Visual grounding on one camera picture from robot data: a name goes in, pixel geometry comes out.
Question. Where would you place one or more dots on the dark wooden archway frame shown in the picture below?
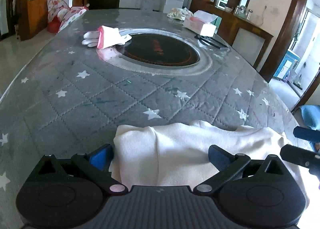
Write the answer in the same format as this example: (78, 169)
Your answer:
(287, 31)

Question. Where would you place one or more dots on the round black induction cooktop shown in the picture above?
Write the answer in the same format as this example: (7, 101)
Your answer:
(160, 49)

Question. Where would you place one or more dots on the dark wooden sideboard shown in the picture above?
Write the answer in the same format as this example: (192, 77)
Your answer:
(230, 25)

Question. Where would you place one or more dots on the glass jar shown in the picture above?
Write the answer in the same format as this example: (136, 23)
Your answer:
(237, 11)
(250, 14)

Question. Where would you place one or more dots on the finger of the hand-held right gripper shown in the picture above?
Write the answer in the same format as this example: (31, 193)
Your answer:
(297, 154)
(306, 133)

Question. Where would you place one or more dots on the microwave oven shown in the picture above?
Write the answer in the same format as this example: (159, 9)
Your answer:
(220, 4)

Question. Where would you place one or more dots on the white cotton gloves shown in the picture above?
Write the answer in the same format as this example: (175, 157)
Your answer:
(90, 38)

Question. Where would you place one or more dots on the tall wooden shelf unit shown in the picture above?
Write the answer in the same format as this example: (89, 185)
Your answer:
(32, 16)

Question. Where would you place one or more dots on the grey quilted star table cover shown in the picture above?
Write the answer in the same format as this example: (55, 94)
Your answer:
(100, 99)

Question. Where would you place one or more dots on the blue chair cloth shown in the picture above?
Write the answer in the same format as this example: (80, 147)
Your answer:
(311, 116)

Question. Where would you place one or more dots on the light blue cabinet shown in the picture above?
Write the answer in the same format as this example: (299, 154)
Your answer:
(287, 65)

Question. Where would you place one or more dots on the white tissue box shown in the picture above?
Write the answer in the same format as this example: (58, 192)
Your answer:
(200, 25)

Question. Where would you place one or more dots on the pink patterned play tent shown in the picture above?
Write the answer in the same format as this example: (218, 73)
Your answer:
(65, 16)

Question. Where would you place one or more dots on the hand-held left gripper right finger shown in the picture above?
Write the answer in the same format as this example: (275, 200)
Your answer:
(220, 156)

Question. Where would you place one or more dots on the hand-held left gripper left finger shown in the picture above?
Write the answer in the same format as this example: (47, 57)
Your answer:
(101, 155)

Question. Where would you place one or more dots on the patterned crumpled cloth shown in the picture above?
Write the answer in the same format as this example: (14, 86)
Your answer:
(178, 13)

